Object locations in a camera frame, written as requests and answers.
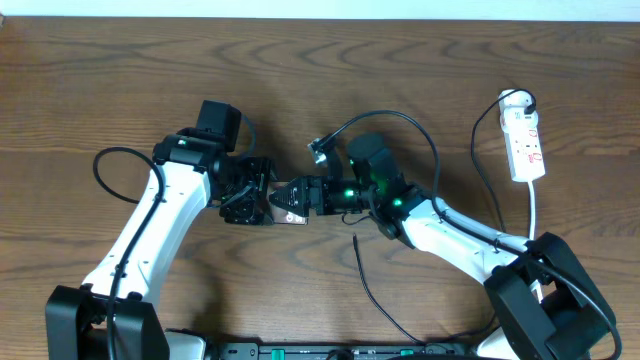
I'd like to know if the Galaxy S25 Ultra smartphone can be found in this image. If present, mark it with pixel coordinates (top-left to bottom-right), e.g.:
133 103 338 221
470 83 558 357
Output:
268 182 308 226

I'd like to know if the black charging cable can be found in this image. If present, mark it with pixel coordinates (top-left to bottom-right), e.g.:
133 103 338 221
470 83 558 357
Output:
351 87 538 346

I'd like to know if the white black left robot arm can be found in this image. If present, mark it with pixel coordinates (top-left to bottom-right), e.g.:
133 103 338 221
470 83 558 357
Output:
45 128 274 359

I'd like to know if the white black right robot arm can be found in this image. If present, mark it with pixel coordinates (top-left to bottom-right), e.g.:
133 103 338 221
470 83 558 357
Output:
269 134 621 359

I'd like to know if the white usb charger adapter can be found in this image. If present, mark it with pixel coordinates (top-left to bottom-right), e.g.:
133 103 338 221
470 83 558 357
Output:
499 89 539 133

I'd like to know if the white power strip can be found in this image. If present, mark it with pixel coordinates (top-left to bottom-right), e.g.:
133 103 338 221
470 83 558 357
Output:
497 88 547 183

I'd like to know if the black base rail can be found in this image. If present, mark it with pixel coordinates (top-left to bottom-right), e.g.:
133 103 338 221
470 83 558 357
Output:
212 343 477 360

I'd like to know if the white power strip cord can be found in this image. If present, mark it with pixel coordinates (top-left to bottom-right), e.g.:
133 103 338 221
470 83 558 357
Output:
526 180 546 301

